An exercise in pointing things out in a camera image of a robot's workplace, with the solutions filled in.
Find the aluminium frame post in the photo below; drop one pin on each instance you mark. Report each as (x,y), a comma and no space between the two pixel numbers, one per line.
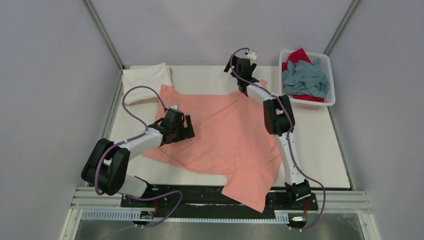
(91,9)
(352,8)

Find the red t shirt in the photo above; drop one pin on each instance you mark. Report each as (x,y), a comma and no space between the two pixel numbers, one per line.
(297,55)

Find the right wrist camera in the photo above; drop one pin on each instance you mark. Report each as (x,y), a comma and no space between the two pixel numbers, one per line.
(251,55)

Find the folded white t shirt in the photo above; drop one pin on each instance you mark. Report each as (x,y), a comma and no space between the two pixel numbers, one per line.
(145,82)

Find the grey blue t shirt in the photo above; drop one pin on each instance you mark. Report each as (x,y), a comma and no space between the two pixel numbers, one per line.
(304,78)

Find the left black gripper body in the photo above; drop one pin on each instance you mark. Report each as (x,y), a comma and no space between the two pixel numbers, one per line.
(179,132)

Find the white slotted cable duct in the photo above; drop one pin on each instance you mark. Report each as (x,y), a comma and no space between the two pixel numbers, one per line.
(143,216)

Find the white plastic basket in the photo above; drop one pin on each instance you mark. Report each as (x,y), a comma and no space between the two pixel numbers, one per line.
(330,98)

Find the left aluminium frame post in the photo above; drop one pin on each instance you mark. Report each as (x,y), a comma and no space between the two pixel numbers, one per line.
(91,9)

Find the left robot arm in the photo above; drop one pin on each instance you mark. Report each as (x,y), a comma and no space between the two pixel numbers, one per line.
(107,165)

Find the salmon pink t shirt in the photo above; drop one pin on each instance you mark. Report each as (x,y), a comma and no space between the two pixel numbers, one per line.
(230,139)

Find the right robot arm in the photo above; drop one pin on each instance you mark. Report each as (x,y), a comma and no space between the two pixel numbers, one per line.
(279,122)

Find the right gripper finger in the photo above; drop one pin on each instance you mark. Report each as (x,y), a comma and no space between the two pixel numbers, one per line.
(252,68)
(231,64)

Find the right aluminium frame post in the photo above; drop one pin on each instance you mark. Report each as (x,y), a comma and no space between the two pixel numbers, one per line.
(352,8)

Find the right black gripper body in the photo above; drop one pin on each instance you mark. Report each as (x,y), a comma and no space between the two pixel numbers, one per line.
(236,70)

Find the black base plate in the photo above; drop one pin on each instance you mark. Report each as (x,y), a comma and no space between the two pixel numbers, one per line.
(208,201)

